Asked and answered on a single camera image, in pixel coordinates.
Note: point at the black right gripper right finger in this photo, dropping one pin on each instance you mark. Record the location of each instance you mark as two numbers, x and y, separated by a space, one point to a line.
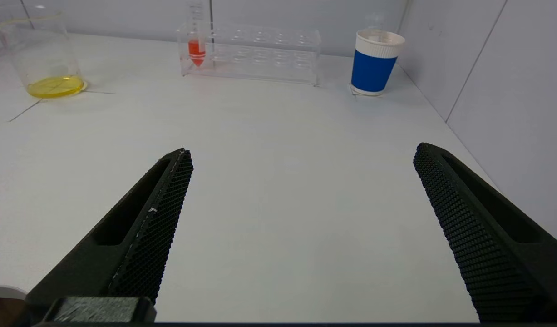
478 236

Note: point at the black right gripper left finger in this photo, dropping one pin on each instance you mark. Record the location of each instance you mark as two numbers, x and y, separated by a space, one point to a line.
142 245

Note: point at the clear glass beaker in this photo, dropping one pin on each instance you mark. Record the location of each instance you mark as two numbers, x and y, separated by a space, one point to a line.
56 87

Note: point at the test tube with red liquid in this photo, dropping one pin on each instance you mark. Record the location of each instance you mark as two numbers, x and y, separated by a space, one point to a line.
196 50

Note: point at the blue and white paper cup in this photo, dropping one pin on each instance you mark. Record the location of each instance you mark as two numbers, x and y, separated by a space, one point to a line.
371 70

